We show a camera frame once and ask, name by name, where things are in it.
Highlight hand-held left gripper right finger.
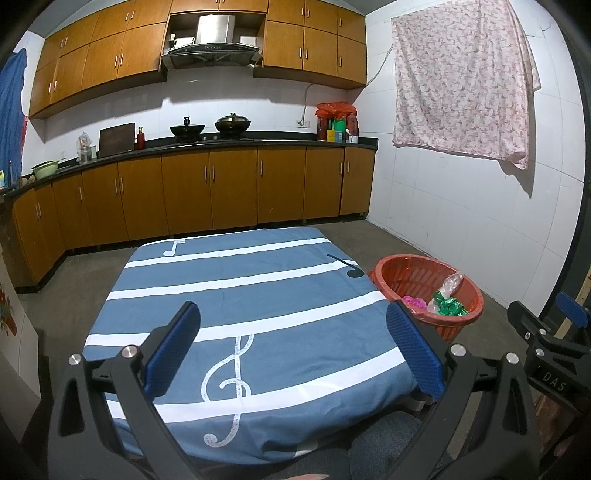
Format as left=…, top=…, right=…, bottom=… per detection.
left=383, top=300, right=541, bottom=480

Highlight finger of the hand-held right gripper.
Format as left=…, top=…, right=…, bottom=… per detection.
left=555, top=292, right=591, bottom=329
left=508, top=300, right=553, bottom=345

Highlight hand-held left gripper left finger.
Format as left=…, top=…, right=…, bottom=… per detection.
left=46, top=301, right=204, bottom=480

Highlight green printed plastic bag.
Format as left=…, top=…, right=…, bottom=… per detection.
left=431, top=295, right=471, bottom=318

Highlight red plastic basket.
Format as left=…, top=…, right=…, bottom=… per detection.
left=368, top=254, right=485, bottom=341

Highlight clear plastic bag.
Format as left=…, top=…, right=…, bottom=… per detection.
left=427, top=271, right=465, bottom=315

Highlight blue striped tablecloth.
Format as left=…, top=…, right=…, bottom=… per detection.
left=83, top=226, right=419, bottom=467

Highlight white board with red print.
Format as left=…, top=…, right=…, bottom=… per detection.
left=0, top=251, right=40, bottom=400

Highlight wooden lower cabinets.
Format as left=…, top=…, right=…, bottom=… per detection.
left=9, top=144, right=377, bottom=291

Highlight wooden cabinets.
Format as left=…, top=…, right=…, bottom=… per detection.
left=28, top=0, right=368, bottom=120
left=9, top=144, right=377, bottom=291

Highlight black gas stove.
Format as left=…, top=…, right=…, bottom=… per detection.
left=168, top=135, right=256, bottom=145

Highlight wooden cutting board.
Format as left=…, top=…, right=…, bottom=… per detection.
left=99, top=122, right=136, bottom=155

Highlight green basin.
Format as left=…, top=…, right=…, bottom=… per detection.
left=31, top=160, right=61, bottom=181

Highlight black wok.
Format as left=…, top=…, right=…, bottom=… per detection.
left=170, top=116, right=206, bottom=139

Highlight black pot with lid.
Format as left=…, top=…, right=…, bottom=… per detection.
left=214, top=113, right=252, bottom=136

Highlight black countertop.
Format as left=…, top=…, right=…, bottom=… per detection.
left=0, top=137, right=379, bottom=204

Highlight pink floral hanging cloth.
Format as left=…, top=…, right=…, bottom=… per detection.
left=391, top=0, right=542, bottom=171

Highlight red bag over boxes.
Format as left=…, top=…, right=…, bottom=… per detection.
left=315, top=102, right=358, bottom=120

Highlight blue hanging cloth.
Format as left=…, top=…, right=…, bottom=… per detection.
left=0, top=48, right=28, bottom=183

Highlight steel range hood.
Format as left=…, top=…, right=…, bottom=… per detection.
left=161, top=14, right=263, bottom=71

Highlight wooden upper cabinets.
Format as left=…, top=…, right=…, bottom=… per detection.
left=28, top=0, right=368, bottom=120

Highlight white power cable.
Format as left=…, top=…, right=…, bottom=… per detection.
left=301, top=83, right=324, bottom=121

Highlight thin wall cable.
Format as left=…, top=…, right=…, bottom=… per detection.
left=366, top=44, right=394, bottom=86

